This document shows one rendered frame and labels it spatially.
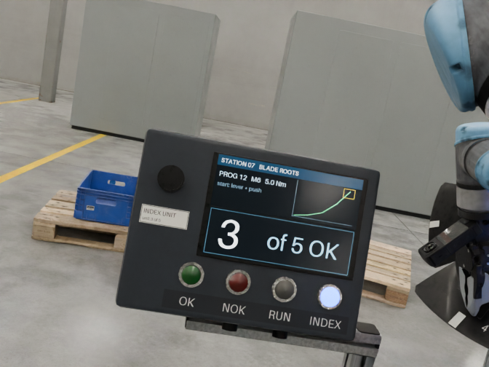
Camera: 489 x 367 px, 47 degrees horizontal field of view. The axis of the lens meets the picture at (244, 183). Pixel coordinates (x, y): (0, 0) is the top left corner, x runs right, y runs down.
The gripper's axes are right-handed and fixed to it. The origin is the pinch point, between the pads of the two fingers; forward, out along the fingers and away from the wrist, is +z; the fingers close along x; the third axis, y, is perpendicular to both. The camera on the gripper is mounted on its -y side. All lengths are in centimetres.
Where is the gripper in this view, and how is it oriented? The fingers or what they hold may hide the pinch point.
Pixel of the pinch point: (468, 309)
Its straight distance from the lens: 118.7
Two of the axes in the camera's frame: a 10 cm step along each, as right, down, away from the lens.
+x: -0.6, -2.2, 9.7
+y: 9.9, -1.2, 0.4
